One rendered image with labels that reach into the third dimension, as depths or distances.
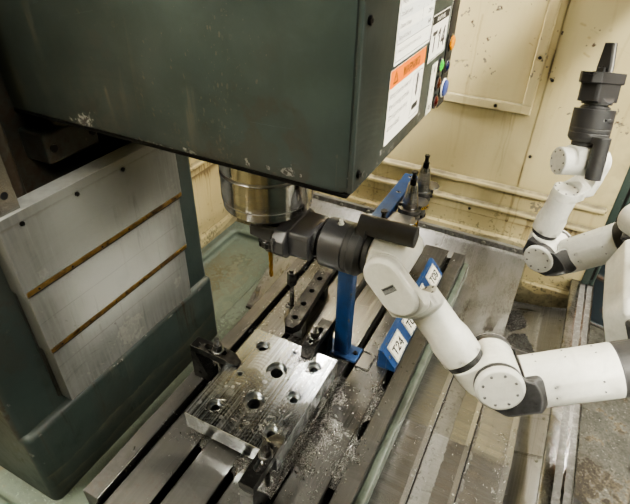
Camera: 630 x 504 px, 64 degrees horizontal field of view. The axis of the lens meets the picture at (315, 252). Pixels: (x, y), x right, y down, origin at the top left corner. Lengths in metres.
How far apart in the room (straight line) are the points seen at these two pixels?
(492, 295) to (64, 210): 1.36
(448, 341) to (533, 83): 1.04
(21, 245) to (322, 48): 0.72
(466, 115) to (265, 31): 1.22
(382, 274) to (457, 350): 0.18
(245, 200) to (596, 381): 0.62
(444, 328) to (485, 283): 1.04
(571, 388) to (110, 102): 0.84
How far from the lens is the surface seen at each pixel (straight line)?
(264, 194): 0.80
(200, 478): 1.18
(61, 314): 1.24
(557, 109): 1.74
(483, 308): 1.84
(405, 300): 0.80
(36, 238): 1.12
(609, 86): 1.33
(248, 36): 0.65
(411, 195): 1.34
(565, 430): 1.51
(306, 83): 0.63
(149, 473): 1.21
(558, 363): 0.92
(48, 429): 1.41
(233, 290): 2.07
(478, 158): 1.83
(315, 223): 0.87
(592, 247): 1.38
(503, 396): 0.88
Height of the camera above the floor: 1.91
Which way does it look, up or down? 36 degrees down
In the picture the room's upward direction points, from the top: 1 degrees clockwise
